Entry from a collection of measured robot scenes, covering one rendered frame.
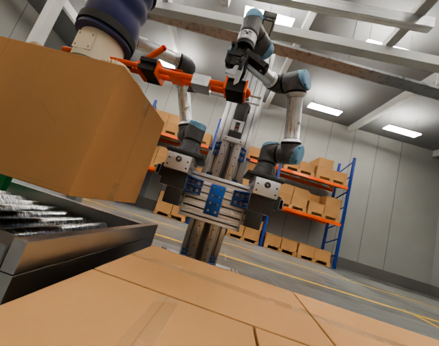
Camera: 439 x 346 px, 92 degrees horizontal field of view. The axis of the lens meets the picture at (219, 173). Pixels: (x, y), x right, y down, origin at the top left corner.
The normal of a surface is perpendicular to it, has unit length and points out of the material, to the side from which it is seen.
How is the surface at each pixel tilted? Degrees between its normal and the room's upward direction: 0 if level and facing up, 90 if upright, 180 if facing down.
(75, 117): 90
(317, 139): 90
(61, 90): 90
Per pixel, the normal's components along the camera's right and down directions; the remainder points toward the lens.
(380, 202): 0.02, -0.17
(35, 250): 0.96, 0.27
